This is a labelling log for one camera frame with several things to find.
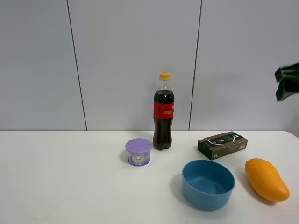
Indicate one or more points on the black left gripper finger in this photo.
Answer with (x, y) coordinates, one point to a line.
(286, 88)

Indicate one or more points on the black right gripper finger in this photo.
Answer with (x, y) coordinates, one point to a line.
(288, 72)

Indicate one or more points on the orange mango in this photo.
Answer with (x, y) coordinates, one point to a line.
(266, 181)

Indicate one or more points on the dark brown cardboard box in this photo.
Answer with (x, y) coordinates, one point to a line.
(220, 145)

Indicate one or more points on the cola bottle yellow cap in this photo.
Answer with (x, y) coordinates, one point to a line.
(163, 113)

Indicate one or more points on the blue bowl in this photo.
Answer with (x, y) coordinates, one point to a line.
(207, 185)

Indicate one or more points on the purple lidded round container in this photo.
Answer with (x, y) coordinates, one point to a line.
(138, 150)

